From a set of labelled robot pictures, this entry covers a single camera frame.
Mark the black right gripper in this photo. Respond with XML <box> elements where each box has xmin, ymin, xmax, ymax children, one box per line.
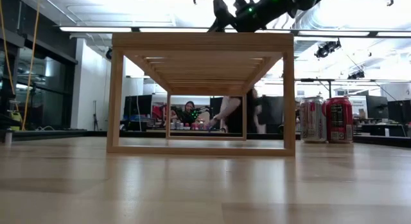
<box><xmin>207</xmin><ymin>0</ymin><xmax>267</xmax><ymax>33</ymax></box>

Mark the silver Diet Coke can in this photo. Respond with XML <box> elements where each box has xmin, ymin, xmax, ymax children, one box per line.
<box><xmin>299</xmin><ymin>95</ymin><xmax>328</xmax><ymax>144</ymax></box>

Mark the red can with black label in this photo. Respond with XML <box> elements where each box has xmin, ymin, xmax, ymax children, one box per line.
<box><xmin>322</xmin><ymin>96</ymin><xmax>354</xmax><ymax>144</ymax></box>

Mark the wooden slatted shelf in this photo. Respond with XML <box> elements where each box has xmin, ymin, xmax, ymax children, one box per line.
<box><xmin>106</xmin><ymin>32</ymin><xmax>296</xmax><ymax>157</ymax></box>

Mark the black panel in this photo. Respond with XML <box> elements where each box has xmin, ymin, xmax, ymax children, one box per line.
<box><xmin>209</xmin><ymin>96</ymin><xmax>222</xmax><ymax>119</ymax></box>

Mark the person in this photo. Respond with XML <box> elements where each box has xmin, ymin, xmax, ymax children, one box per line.
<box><xmin>210</xmin><ymin>87</ymin><xmax>267</xmax><ymax>134</ymax></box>
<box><xmin>181</xmin><ymin>101</ymin><xmax>197</xmax><ymax>124</ymax></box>

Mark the dark hanging cloth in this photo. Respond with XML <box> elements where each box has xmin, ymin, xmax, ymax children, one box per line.
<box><xmin>256</xmin><ymin>94</ymin><xmax>284</xmax><ymax>126</ymax></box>

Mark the black monitor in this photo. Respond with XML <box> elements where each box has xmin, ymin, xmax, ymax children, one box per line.
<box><xmin>365</xmin><ymin>94</ymin><xmax>389</xmax><ymax>119</ymax></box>
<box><xmin>387</xmin><ymin>99</ymin><xmax>411</xmax><ymax>124</ymax></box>
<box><xmin>123</xmin><ymin>94</ymin><xmax>153</xmax><ymax>116</ymax></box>

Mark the white hanging cloth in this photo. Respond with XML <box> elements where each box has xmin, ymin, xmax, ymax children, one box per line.
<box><xmin>219</xmin><ymin>96</ymin><xmax>267</xmax><ymax>134</ymax></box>

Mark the red box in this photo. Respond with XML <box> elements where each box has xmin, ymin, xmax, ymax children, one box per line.
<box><xmin>151</xmin><ymin>103</ymin><xmax>168</xmax><ymax>121</ymax></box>

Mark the thin black tripod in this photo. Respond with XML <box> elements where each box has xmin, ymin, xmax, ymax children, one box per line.
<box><xmin>91</xmin><ymin>100</ymin><xmax>100</xmax><ymax>132</ymax></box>

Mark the black T-shaped stand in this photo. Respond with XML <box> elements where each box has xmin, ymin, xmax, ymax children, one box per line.
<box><xmin>300</xmin><ymin>77</ymin><xmax>345</xmax><ymax>99</ymax></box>

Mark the white sign board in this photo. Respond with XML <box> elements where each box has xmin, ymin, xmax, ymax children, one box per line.
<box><xmin>352</xmin><ymin>95</ymin><xmax>369</xmax><ymax>119</ymax></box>

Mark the yellow cable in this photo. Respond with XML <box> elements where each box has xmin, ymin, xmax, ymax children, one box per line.
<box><xmin>21</xmin><ymin>0</ymin><xmax>42</xmax><ymax>131</ymax></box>
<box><xmin>0</xmin><ymin>0</ymin><xmax>21</xmax><ymax>122</ymax></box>

